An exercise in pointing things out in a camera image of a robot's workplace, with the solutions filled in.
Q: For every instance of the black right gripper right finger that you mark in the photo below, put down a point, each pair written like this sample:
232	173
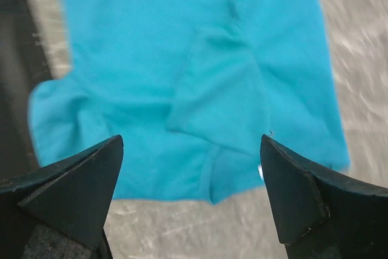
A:
321	213

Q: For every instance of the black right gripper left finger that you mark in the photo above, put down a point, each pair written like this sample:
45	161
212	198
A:
59	210

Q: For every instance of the teal t-shirt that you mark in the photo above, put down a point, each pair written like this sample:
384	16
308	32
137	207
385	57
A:
191	86

